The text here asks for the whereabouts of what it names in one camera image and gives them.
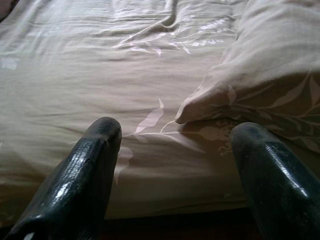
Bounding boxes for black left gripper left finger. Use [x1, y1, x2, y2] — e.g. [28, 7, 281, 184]
[3, 116, 123, 240]

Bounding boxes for beige leaf print pillow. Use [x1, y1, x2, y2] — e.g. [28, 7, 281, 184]
[174, 0, 320, 153]

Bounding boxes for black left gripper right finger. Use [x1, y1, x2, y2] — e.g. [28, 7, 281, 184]
[229, 121, 320, 240]

